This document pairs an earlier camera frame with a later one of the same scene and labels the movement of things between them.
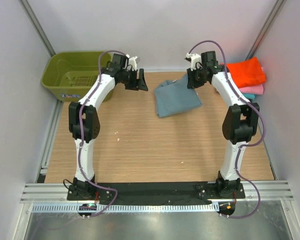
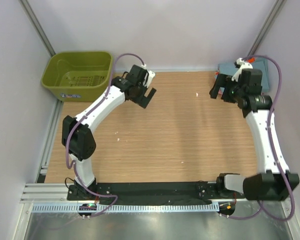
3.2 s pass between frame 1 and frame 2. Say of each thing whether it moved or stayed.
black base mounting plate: stayed
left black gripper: moved
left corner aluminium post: stayed
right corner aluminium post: stayed
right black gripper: moved
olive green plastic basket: stayed
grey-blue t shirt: moved
